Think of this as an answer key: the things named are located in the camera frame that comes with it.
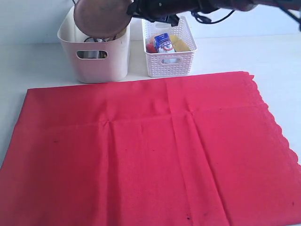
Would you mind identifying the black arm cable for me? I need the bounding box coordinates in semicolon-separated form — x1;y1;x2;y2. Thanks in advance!
190;6;301;32

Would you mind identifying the red table cloth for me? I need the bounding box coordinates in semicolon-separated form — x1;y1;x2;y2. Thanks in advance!
0;72;301;226

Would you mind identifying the white ceramic bowl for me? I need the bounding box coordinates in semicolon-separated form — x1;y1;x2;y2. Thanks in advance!
84;37;107;43

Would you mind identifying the cream plastic tub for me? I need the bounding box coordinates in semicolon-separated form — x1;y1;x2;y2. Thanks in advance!
57;7;130;83

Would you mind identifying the white perforated plastic basket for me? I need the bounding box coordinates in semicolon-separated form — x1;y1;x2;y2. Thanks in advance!
142;16;198;78

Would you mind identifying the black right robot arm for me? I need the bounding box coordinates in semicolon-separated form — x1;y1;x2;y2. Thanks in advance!
127;0;301;26

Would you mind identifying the stainless steel cup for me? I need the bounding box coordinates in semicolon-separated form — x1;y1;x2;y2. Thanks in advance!
77;50;107;59

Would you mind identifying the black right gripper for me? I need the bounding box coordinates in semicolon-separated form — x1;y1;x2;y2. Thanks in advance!
127;0;200;26

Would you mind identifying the red sausage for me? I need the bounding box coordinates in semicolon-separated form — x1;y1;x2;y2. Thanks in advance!
146;42;157;54

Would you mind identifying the yellow cheese wedge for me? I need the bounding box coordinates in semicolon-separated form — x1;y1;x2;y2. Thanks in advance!
169;35;190;52

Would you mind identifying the white blue milk carton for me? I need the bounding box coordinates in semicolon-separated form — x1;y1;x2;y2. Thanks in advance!
153;33;175;53

